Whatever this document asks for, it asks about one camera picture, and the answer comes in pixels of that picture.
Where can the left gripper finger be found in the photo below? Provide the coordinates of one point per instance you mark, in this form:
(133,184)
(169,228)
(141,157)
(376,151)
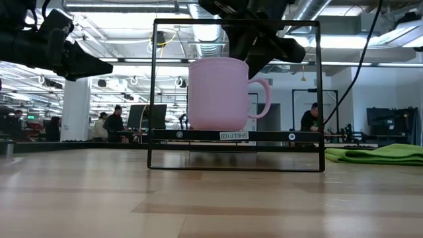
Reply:
(86,66)

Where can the black computer monitor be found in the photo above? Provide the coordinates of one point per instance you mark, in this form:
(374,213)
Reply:
(135,115)

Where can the silver ceiling air duct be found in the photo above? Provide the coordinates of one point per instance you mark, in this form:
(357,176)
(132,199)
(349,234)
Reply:
(307,10)

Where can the large black wall screen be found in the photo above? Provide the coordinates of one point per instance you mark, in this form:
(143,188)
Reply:
(390,120)

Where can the black metal frame stand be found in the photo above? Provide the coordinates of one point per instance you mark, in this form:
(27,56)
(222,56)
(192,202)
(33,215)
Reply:
(317,90)

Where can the person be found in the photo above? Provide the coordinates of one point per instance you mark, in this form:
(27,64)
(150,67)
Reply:
(53,130)
(15,124)
(98,129)
(114,125)
(309,120)

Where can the grey door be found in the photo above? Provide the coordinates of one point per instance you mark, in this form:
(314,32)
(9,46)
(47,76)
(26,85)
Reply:
(274,122)

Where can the black hanging ceiling camera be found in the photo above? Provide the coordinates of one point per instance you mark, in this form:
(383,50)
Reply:
(160,39)

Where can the ribbed silver air duct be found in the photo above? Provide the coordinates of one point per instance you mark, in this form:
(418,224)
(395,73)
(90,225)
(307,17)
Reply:
(208,49)

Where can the black background robot arm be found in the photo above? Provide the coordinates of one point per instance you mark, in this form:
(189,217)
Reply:
(353,134)

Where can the green folded cloth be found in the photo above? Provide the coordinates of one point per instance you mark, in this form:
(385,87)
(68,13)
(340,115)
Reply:
(380,155)

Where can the black frame wooden shelf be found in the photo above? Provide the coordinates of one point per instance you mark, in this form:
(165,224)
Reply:
(198,135)

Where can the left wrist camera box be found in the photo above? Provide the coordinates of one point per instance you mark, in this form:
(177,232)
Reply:
(57,21)

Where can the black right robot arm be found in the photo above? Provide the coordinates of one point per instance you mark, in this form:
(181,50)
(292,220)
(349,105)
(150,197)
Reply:
(251,8)

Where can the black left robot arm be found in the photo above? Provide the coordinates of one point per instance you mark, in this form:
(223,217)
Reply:
(20,46)

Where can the large pink mug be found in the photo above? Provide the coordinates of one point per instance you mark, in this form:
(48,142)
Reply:
(218,96)

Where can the white round pillar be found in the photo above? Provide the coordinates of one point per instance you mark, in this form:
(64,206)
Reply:
(75,105)

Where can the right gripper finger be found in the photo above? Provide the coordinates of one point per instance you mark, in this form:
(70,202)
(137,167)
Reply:
(281,51)

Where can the white shelf label sticker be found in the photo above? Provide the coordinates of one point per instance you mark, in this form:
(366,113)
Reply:
(234,135)

